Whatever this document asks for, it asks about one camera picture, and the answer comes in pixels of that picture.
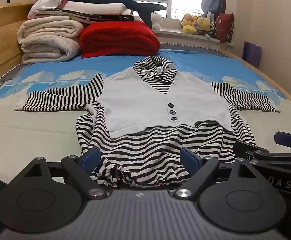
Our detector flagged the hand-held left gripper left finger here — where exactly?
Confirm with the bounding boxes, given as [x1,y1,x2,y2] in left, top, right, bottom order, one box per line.
[9,147,107,200]

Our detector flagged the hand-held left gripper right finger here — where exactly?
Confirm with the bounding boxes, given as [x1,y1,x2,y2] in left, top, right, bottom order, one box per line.
[173,147,276,198]

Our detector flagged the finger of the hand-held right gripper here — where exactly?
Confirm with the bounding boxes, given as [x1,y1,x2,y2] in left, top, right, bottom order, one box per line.
[274,131,291,153]
[233,140,291,162]

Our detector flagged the striped romper with white vest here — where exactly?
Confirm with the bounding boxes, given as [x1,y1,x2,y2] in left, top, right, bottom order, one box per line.
[14,56,281,189]

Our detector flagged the white and pink folded clothes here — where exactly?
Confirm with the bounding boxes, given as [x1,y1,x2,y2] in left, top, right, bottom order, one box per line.
[27,0,73,19]

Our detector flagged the blue and cream bed sheet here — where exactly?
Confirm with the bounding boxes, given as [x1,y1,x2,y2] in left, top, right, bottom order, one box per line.
[0,49,291,180]

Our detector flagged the dark red cushion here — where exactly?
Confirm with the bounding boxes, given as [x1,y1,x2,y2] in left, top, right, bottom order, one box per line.
[215,12,235,43]

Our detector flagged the folded red quilt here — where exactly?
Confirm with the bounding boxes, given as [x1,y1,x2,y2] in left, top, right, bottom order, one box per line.
[79,20,160,59]

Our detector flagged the black and white plush toy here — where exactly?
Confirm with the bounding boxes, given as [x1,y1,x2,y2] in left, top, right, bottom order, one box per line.
[204,21,218,40]

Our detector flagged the folded cream quilt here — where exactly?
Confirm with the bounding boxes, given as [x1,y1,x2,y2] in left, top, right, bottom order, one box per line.
[17,15,84,65]

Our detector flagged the yellow round plush toy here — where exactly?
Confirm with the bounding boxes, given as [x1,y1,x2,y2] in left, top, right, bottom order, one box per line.
[197,17,211,34]

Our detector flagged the yellow duck plush toy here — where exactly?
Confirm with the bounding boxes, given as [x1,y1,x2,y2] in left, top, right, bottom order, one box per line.
[181,14,199,35]

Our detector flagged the white pillow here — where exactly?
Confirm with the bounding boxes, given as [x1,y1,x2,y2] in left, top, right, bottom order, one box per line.
[60,1,132,15]

